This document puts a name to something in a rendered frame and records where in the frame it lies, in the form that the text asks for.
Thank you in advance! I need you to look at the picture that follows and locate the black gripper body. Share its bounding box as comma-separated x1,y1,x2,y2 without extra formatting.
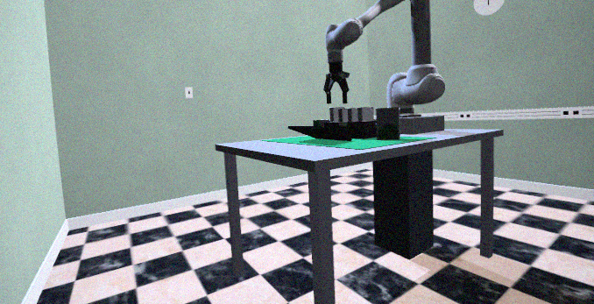
329,62,343,82

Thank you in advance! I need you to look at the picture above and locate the status display screen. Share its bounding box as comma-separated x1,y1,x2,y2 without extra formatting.
288,126,352,141

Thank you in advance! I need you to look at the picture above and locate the green flat mat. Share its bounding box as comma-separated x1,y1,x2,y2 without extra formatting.
267,136,432,150

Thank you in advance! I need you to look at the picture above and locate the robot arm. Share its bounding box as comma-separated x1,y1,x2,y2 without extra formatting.
325,0,445,117

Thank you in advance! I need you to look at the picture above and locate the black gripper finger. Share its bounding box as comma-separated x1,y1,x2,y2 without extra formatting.
337,76,349,103
323,74,337,104

